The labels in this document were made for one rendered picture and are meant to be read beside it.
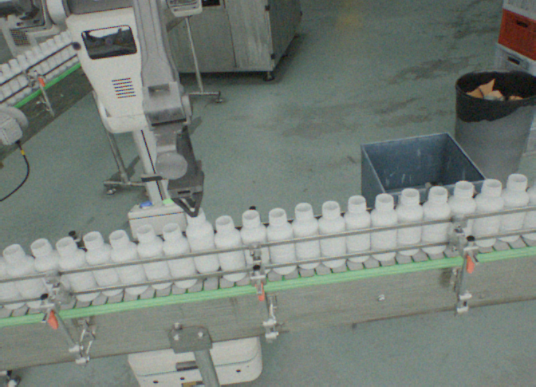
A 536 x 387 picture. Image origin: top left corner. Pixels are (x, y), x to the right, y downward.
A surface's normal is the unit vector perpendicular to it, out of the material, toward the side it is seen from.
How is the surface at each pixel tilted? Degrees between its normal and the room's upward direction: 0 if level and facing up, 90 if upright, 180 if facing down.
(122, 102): 90
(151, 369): 90
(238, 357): 90
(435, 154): 90
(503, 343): 0
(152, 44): 60
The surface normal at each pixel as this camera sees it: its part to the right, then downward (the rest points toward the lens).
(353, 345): -0.12, -0.81
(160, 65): 0.00, 0.07
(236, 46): -0.24, 0.58
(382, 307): 0.07, 0.56
